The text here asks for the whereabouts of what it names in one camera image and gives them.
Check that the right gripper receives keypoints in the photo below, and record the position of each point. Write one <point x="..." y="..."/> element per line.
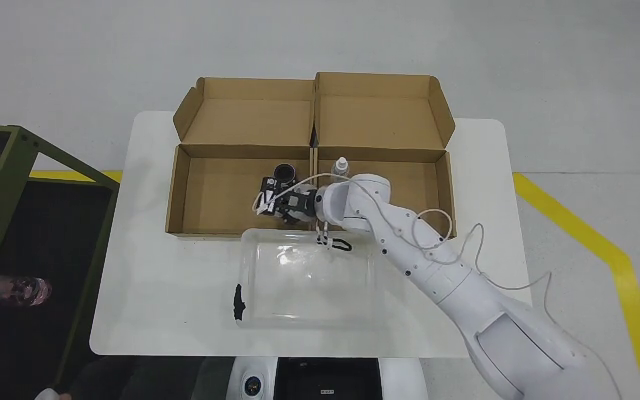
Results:
<point x="302" y="204"/>

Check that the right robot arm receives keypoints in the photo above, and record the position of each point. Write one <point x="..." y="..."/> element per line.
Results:
<point x="450" y="280"/>

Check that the shallow cardboard box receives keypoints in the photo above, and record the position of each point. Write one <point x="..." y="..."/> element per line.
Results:
<point x="235" y="195"/>
<point x="380" y="120"/>

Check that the dark metal bush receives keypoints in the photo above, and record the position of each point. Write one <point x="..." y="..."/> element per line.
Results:
<point x="285" y="173"/>

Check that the small spray bottle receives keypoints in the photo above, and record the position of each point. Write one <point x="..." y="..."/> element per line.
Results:
<point x="340" y="168"/>

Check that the deep clear plastic tray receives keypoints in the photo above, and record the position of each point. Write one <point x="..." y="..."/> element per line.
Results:
<point x="310" y="285"/>

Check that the small black rubber part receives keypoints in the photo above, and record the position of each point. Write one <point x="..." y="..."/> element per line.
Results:
<point x="239" y="303"/>

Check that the robot body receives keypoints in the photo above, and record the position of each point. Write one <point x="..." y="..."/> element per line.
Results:
<point x="327" y="378"/>

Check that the dark green metal rack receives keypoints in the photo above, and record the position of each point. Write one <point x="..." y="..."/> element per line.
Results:
<point x="15" y="160"/>

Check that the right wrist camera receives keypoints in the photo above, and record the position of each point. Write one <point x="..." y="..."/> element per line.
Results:
<point x="270" y="186"/>

